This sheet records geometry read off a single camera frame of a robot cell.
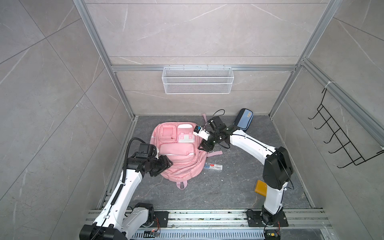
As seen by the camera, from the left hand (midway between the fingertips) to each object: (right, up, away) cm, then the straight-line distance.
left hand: (168, 162), depth 78 cm
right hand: (+18, +10, +10) cm, 23 cm away
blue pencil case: (+52, +25, +36) cm, 68 cm away
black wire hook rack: (+80, +10, -14) cm, 82 cm away
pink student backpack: (+1, +10, +20) cm, 22 cm away
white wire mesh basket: (+16, +51, +23) cm, 58 cm away
